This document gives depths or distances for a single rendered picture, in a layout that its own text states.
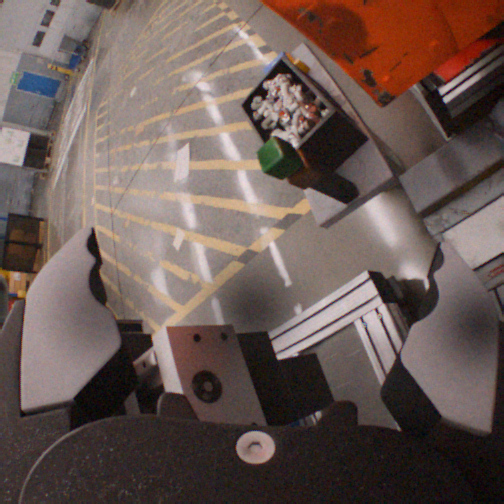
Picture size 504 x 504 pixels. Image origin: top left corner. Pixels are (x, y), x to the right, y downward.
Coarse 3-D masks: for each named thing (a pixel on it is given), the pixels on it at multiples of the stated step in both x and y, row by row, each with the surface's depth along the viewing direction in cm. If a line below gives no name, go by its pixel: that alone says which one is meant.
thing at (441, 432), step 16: (496, 400) 5; (496, 416) 5; (432, 432) 5; (448, 432) 5; (464, 432) 4; (496, 432) 4; (448, 448) 4; (464, 448) 4; (480, 448) 4; (496, 448) 4; (464, 464) 4; (480, 464) 4; (496, 464) 4; (480, 480) 3; (496, 480) 3; (480, 496) 3; (496, 496) 3
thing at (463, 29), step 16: (432, 0) 25; (448, 0) 25; (464, 0) 25; (480, 0) 24; (496, 0) 24; (448, 16) 27; (464, 16) 27; (480, 16) 27; (496, 16) 26; (448, 32) 30; (464, 32) 30; (480, 32) 29
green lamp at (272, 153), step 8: (264, 144) 40; (272, 144) 39; (280, 144) 38; (288, 144) 40; (256, 152) 41; (264, 152) 40; (272, 152) 39; (280, 152) 38; (288, 152) 39; (296, 152) 41; (264, 160) 40; (272, 160) 39; (280, 160) 38; (288, 160) 38; (296, 160) 39; (264, 168) 39; (272, 168) 39; (280, 168) 39; (288, 168) 40; (296, 168) 40; (272, 176) 41; (280, 176) 41
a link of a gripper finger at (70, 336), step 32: (64, 256) 9; (96, 256) 11; (32, 288) 8; (64, 288) 8; (96, 288) 9; (32, 320) 7; (64, 320) 7; (96, 320) 7; (32, 352) 6; (64, 352) 6; (96, 352) 6; (128, 352) 7; (32, 384) 5; (64, 384) 5; (96, 384) 6; (128, 384) 7; (96, 416) 6
